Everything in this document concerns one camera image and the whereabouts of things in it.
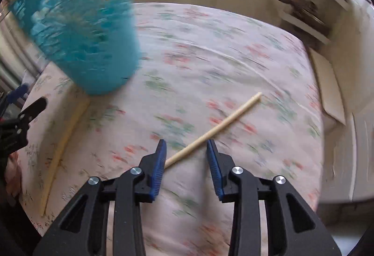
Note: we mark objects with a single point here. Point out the person's left hand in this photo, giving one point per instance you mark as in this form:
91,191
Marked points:
13,180

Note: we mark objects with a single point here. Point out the cream bench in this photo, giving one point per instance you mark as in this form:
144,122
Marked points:
328,86

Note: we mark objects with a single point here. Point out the pale wooden chopstick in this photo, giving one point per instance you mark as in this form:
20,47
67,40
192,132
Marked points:
213,133
62,151

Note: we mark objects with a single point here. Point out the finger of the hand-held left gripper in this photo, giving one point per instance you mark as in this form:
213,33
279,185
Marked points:
16,95
33,110

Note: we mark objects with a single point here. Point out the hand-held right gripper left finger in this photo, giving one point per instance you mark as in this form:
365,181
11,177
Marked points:
157,171

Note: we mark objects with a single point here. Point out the teal perforated plastic basket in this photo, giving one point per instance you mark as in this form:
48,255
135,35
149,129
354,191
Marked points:
87,25

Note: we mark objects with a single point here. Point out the floral tablecloth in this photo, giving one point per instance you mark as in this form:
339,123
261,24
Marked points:
219,69

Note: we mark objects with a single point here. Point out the dark pot with lid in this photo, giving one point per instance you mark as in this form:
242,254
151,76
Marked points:
301,9

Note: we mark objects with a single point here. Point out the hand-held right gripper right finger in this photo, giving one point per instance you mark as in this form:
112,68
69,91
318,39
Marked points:
214,171

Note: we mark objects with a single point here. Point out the cream tall cabinet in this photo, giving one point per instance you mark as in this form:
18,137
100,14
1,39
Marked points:
353,98

